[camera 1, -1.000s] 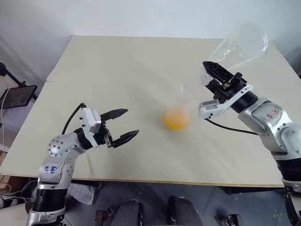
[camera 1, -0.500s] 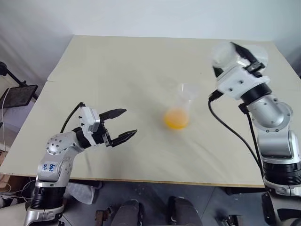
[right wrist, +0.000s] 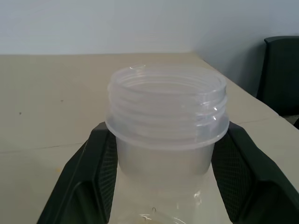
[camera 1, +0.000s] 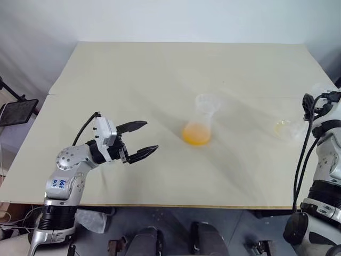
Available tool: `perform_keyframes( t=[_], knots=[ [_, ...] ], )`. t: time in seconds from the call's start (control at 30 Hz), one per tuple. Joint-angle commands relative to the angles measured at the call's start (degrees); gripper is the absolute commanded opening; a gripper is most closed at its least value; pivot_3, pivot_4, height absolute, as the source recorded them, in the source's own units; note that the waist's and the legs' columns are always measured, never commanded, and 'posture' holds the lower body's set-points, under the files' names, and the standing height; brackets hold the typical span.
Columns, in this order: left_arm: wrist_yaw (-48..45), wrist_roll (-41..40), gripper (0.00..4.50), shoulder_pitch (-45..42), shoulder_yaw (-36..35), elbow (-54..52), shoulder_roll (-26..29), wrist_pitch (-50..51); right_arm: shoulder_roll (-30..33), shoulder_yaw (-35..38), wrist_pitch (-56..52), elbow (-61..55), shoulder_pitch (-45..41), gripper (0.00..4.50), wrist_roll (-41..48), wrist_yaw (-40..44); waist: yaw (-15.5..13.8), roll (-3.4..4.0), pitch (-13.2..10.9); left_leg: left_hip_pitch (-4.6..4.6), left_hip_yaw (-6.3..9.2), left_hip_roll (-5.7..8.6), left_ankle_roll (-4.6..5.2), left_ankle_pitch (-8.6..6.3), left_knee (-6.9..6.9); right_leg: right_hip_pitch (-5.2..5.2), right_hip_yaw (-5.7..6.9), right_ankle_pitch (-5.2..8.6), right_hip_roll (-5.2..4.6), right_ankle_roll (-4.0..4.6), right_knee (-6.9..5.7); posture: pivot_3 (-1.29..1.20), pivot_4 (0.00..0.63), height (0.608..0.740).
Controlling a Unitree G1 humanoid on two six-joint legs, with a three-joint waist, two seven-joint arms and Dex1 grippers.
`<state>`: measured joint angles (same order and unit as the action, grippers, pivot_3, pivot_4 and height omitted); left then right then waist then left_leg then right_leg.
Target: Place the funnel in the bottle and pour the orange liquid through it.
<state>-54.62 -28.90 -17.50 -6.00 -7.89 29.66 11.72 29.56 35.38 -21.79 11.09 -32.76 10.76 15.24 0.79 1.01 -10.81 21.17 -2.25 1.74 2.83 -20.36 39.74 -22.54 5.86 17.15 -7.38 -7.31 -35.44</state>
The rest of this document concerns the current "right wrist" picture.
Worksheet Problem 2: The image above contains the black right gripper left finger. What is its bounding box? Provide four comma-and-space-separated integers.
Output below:
37, 122, 120, 224

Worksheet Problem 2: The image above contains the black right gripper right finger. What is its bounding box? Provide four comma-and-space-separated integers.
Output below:
211, 121, 299, 224

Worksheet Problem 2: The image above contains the clear plastic threaded jar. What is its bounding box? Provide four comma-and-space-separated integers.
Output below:
105, 64, 231, 224

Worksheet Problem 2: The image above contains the dark green chair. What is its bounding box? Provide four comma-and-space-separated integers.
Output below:
256, 35, 299, 117

